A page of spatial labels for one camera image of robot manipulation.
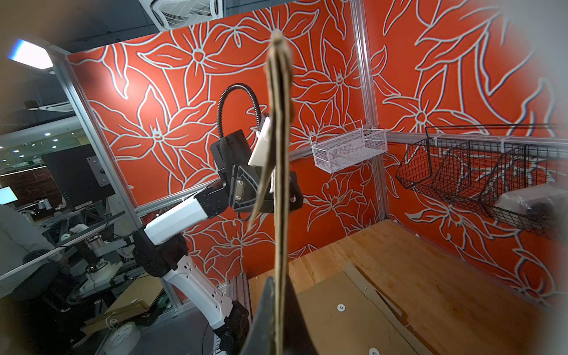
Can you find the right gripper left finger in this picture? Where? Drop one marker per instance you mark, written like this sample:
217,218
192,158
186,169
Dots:
261,338

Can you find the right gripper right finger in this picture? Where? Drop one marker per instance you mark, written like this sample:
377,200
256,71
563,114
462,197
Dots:
296,337

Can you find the kraft file bag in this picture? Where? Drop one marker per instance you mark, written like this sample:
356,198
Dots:
279,71
345,314

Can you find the white mesh basket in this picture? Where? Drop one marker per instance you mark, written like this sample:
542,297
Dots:
348,149

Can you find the white tape roll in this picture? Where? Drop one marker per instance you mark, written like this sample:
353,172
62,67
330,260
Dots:
124,340

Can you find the dark computer monitor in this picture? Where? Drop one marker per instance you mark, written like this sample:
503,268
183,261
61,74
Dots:
79,175

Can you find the ceiling air vent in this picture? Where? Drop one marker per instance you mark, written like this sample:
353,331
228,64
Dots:
173,14

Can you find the ceiling light panel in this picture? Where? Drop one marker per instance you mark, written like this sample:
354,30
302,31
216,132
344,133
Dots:
32,55

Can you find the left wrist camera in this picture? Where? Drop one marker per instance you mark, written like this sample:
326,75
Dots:
259,154

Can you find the black wire basket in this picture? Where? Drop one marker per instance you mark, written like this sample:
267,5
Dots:
471,171

